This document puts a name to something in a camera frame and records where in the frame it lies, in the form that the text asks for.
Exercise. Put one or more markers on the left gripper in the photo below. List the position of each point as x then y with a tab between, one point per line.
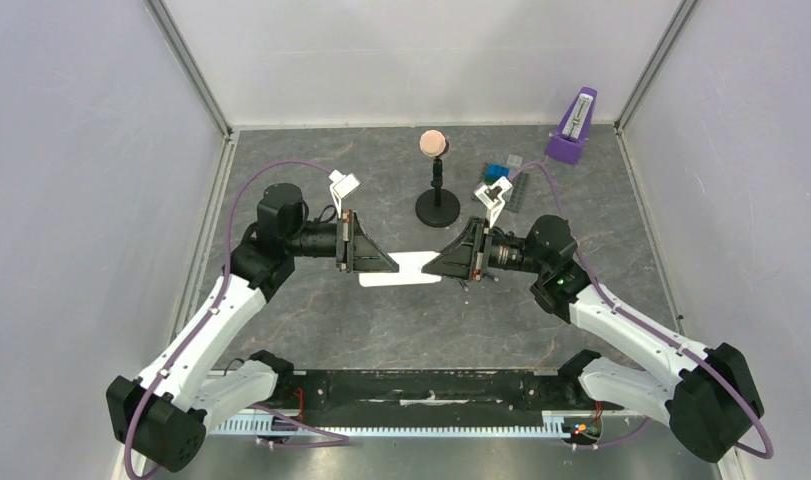
360	254

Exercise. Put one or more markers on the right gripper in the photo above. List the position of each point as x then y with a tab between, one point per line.
478	250

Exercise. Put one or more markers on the white remote control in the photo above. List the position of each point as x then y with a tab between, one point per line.
410	271

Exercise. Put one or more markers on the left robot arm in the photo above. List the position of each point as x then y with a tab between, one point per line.
166	411

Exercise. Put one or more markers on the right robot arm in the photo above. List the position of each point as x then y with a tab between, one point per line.
706	396

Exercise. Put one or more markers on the microphone on black stand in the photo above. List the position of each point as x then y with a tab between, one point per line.
436	207

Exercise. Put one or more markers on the blue building block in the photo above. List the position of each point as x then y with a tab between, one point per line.
493	172

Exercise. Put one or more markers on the grey building block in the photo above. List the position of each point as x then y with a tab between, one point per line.
514	161

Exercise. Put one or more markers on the purple metronome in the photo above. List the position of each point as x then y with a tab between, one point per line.
566	142

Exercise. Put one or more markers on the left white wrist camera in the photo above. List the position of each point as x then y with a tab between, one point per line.
341	186

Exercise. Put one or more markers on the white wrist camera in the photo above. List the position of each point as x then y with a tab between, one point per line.
341	186
492	197

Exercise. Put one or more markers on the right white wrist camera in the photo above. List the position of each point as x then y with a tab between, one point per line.
492	197

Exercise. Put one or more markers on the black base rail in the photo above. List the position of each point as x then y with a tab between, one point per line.
427	398

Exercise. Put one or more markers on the white slotted cable duct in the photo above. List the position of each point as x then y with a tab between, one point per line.
550	427

